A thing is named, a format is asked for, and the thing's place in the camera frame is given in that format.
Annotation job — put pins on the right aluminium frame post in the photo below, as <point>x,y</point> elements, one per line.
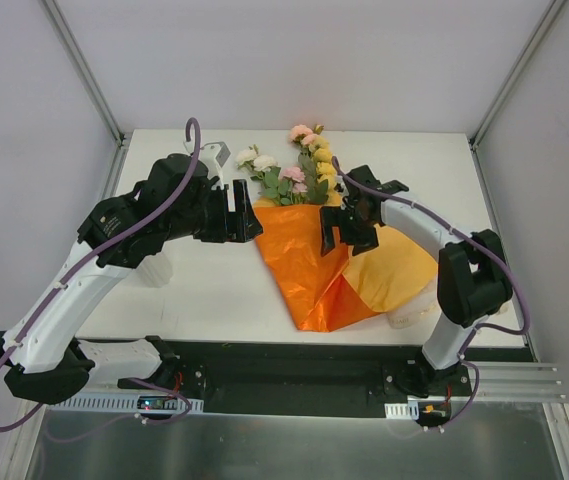
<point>532,45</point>

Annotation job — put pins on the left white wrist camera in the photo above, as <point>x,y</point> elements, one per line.
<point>214,155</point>

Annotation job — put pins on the aluminium frame post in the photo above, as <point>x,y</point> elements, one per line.
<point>67,39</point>
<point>532,45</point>

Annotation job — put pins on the white cable duct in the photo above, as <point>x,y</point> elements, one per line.
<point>129,403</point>
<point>402,411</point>

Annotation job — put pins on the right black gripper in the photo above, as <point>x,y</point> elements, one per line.
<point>350,220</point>

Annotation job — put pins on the left aluminium frame post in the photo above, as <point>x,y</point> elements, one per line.
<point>67,39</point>

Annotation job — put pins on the right white cable duct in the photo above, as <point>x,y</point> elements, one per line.
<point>402,411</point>

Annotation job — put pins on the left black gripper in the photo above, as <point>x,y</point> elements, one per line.
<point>226,215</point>

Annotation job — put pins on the orange wrapping paper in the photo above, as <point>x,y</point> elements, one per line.
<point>327,293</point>

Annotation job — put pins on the cream printed ribbon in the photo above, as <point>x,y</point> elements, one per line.
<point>422,306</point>

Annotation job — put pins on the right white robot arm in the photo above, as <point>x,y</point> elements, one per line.
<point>473,280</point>

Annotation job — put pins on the left white cable duct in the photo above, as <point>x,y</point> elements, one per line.
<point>129,403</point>

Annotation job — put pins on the artificial flower bouquet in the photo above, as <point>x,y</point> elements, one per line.
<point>310,180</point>

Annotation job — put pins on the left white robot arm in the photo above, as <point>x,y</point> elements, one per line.
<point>47,363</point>

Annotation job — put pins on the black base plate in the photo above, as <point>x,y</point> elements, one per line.
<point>354,381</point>

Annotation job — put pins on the white ceramic vase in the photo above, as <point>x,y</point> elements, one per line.
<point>155,271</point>

